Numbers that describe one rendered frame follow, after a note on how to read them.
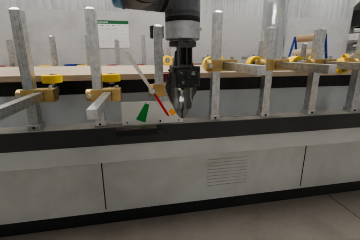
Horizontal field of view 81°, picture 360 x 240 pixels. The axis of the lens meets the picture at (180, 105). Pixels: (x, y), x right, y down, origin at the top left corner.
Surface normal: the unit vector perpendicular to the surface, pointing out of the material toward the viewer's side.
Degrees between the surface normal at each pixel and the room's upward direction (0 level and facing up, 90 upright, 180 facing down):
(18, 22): 90
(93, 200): 90
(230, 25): 90
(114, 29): 90
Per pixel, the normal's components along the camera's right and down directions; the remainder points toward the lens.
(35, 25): 0.19, 0.23
